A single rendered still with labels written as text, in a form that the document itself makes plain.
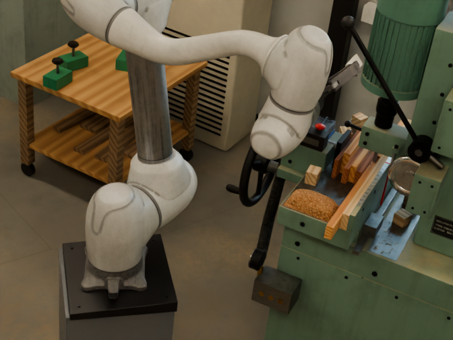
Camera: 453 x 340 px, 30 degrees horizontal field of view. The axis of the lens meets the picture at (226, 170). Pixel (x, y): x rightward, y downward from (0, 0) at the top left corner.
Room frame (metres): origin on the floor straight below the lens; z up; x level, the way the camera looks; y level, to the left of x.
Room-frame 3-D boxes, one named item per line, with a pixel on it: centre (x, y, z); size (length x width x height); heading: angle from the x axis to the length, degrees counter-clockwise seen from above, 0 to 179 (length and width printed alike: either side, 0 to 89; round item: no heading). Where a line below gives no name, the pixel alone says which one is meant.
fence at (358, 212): (2.07, -0.46, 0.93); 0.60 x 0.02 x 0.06; 157
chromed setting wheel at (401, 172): (1.91, -0.49, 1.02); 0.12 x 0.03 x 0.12; 67
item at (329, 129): (2.15, -0.24, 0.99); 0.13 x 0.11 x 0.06; 157
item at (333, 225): (2.06, -0.41, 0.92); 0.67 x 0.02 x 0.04; 157
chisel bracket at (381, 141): (2.07, -0.44, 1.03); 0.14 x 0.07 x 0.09; 67
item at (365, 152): (2.12, -0.40, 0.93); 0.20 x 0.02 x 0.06; 157
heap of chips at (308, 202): (1.89, -0.25, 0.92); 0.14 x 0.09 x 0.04; 67
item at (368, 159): (2.10, -0.41, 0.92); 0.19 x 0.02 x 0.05; 157
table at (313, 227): (2.12, -0.32, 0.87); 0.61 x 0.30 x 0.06; 157
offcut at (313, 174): (2.01, -0.25, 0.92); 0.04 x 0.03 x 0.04; 163
